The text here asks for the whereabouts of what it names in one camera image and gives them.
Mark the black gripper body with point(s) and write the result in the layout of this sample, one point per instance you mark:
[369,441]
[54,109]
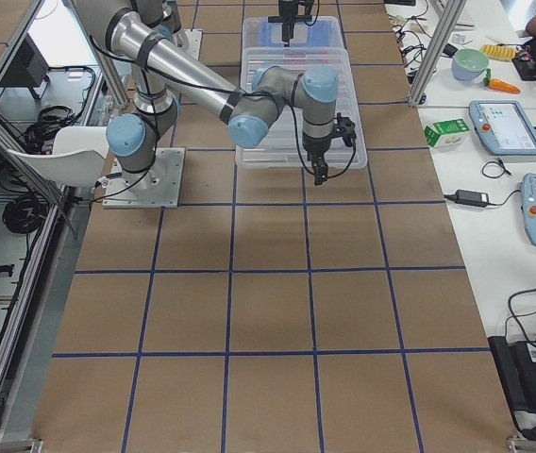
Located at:
[315,148]

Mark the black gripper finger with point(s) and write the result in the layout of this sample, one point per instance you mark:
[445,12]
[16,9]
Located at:
[318,176]
[323,173]

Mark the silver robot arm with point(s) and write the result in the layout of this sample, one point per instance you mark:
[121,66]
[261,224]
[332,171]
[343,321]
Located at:
[140,32]

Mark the clear box lid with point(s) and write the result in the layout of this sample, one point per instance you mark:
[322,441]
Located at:
[278,148]

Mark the green white carton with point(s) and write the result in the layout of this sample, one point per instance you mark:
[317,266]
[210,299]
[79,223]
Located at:
[446,133]

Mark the black power adapter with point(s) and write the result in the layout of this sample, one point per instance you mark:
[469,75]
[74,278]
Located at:
[472,198]

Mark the green bowl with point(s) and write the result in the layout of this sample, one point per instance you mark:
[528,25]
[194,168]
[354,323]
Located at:
[468,64]

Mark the teach pendant upper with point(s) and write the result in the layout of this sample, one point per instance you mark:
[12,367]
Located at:
[503,128]

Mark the toy carrot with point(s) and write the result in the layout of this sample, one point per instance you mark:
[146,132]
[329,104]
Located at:
[499,85]

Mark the white chair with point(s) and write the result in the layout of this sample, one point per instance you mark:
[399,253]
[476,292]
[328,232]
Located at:
[77,158]

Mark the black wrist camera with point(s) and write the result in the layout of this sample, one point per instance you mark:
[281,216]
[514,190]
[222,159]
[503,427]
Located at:
[344,128]

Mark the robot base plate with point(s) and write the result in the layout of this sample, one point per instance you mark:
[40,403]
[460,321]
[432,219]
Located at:
[160,187]

